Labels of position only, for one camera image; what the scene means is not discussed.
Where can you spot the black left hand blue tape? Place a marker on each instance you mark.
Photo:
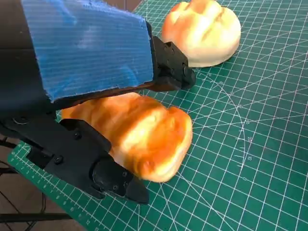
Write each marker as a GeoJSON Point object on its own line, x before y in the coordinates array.
{"type": "Point", "coordinates": [84, 48]}

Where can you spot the rectangular toy bread loaf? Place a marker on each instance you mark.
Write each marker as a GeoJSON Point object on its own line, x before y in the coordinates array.
{"type": "Point", "coordinates": [149, 139]}

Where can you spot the round toy bread bun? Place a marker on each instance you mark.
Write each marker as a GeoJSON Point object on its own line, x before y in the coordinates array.
{"type": "Point", "coordinates": [204, 36]}

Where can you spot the green cutting mat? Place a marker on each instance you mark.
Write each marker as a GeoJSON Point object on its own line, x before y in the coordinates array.
{"type": "Point", "coordinates": [240, 156]}

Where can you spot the black table frame bar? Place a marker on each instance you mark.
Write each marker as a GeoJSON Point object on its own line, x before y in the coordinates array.
{"type": "Point", "coordinates": [36, 215]}

